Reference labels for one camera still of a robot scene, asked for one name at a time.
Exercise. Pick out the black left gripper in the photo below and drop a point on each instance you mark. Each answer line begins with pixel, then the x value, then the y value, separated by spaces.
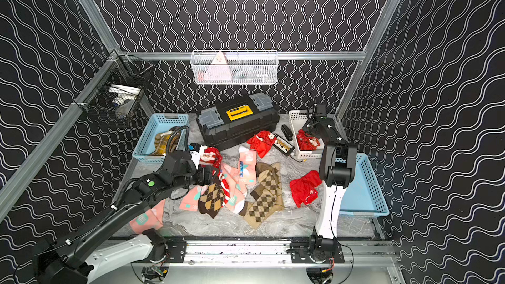
pixel 205 175

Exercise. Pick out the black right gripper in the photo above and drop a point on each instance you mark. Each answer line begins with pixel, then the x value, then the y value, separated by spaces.
pixel 306 126

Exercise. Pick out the brown argyle sock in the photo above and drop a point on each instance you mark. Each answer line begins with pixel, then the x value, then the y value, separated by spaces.
pixel 212 200

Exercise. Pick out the red santa striped sock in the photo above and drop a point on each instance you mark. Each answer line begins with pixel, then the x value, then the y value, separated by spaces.
pixel 211 157

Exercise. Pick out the red penguin sock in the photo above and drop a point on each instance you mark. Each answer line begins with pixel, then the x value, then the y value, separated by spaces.
pixel 306 142

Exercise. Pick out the yellow brown plaid sock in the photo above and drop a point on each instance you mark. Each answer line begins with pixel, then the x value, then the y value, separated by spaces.
pixel 165 142

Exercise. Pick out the tan argyle sock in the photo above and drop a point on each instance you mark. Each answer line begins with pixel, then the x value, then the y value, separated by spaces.
pixel 268 195

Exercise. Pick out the red snowflake sock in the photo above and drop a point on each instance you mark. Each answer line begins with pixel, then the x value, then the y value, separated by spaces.
pixel 303 190

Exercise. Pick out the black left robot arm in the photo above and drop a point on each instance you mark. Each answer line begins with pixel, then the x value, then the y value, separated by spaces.
pixel 79 258

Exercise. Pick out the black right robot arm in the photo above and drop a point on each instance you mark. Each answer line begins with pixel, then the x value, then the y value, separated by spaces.
pixel 337 171

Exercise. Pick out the white perforated plastic basket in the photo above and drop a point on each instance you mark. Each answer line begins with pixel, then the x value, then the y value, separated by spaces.
pixel 330 139

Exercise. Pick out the right light blue basket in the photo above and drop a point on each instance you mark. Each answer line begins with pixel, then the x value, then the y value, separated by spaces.
pixel 364 197

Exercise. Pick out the pink dotted sock centre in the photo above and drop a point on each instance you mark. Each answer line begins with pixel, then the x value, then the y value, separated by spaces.
pixel 238 192

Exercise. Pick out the black stapler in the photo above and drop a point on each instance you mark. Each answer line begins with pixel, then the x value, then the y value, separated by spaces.
pixel 287 132

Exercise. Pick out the black board yellow connectors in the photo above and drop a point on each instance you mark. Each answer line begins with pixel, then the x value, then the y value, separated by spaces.
pixel 282 145

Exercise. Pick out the pink patterned sock upper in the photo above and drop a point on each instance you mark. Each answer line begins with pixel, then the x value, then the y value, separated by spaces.
pixel 247 165

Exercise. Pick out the pink sock left edge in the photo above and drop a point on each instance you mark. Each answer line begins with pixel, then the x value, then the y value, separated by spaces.
pixel 151 219

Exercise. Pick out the black toolbox yellow handle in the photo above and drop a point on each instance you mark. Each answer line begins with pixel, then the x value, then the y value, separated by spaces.
pixel 228 124

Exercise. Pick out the clear wall-mounted basket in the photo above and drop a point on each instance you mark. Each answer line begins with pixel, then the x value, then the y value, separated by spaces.
pixel 234 67

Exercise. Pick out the black wire wall basket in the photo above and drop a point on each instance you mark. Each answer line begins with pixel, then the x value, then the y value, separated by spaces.
pixel 114 102

